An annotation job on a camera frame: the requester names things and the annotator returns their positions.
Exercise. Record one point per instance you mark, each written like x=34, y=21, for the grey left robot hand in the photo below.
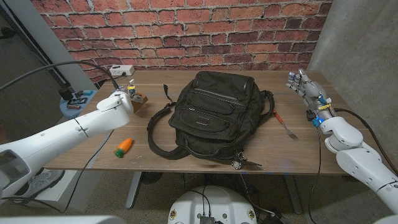
x=135, y=93

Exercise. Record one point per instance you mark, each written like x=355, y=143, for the wooden block with holes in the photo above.
x=139, y=106

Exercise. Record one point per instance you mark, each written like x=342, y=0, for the orange toy carrot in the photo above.
x=125, y=144

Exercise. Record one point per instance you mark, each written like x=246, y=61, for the black backpack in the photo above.
x=214, y=105

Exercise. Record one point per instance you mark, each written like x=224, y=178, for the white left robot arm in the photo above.
x=62, y=140

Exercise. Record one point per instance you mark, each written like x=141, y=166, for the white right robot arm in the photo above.
x=357, y=149

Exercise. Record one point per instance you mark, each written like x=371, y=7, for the white power strip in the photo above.
x=121, y=70

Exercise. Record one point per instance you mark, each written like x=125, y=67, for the teal small item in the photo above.
x=88, y=92

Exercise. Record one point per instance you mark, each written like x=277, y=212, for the black phone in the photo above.
x=77, y=101

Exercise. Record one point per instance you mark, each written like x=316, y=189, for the round blue stool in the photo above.
x=70, y=112

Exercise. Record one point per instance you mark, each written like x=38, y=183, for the small black box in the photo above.
x=66, y=93

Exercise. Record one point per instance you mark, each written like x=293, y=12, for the red brick print backdrop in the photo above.
x=186, y=31

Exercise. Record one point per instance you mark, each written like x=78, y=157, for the black round fan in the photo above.
x=151, y=178

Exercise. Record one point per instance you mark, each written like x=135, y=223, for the white table leg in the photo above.
x=133, y=189
x=293, y=196

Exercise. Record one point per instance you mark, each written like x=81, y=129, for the grey and black sneaker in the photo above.
x=40, y=183

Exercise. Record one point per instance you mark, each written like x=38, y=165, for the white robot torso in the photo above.
x=217, y=202

